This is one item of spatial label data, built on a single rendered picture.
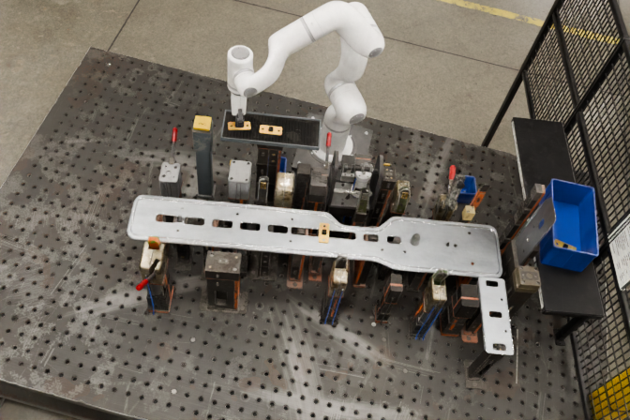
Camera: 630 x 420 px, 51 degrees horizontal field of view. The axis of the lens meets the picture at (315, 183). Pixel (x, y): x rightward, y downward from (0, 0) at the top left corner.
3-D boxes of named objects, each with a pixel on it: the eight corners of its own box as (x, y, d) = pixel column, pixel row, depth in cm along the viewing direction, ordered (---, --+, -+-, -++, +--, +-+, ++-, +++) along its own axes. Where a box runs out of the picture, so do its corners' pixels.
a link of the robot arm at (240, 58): (256, 88, 226) (247, 69, 231) (257, 61, 215) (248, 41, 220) (232, 93, 224) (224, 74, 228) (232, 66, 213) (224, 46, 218)
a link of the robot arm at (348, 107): (344, 106, 284) (354, 71, 264) (363, 141, 277) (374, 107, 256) (319, 113, 281) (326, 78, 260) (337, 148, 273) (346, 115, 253)
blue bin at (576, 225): (538, 263, 243) (553, 247, 233) (538, 196, 261) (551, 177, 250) (583, 273, 243) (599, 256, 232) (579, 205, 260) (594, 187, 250)
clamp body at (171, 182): (161, 232, 271) (154, 182, 242) (166, 209, 277) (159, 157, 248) (185, 234, 272) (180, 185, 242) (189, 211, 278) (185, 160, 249)
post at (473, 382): (465, 388, 248) (490, 361, 224) (463, 359, 254) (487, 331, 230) (482, 389, 248) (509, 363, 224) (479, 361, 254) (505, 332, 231)
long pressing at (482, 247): (123, 245, 234) (122, 243, 233) (136, 192, 247) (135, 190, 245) (503, 279, 242) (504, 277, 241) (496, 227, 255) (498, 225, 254)
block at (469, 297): (437, 337, 258) (457, 307, 235) (435, 310, 264) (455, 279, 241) (461, 338, 259) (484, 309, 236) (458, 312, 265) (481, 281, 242)
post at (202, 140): (195, 196, 282) (190, 132, 246) (198, 182, 287) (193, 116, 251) (213, 198, 283) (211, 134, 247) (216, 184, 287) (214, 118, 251)
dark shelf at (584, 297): (541, 314, 235) (545, 310, 232) (510, 120, 286) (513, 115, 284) (601, 320, 236) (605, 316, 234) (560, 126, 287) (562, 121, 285)
